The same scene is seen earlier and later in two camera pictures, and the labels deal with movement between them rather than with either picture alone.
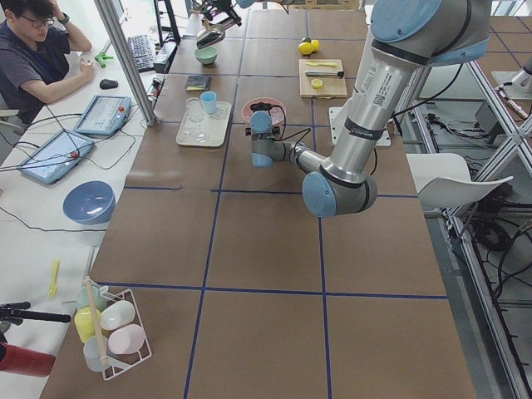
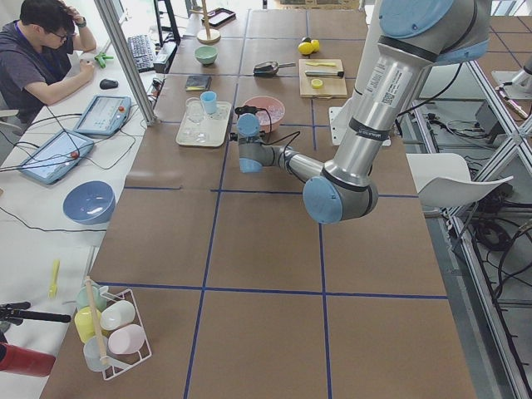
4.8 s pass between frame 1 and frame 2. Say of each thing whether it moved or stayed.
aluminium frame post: stayed
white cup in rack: stayed
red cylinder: stayed
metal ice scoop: moved
